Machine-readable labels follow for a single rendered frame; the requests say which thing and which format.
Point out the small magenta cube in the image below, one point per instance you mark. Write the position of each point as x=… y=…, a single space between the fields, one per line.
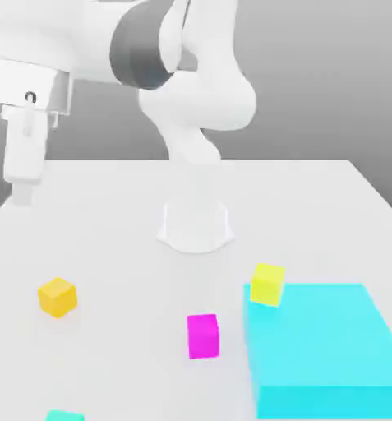
x=202 y=337

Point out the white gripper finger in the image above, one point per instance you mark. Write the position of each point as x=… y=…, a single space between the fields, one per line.
x=22 y=194

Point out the small yellow cube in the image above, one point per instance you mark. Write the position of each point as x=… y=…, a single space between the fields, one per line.
x=268 y=284

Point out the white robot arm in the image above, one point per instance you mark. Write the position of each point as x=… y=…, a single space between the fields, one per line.
x=202 y=98

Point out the small turquoise cube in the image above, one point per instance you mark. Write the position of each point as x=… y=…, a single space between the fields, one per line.
x=64 y=416

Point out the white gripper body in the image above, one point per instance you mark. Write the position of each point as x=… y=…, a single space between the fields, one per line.
x=24 y=154

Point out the large cyan box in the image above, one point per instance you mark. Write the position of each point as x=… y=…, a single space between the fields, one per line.
x=320 y=348

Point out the small orange cube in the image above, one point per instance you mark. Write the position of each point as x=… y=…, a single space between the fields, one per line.
x=57 y=297

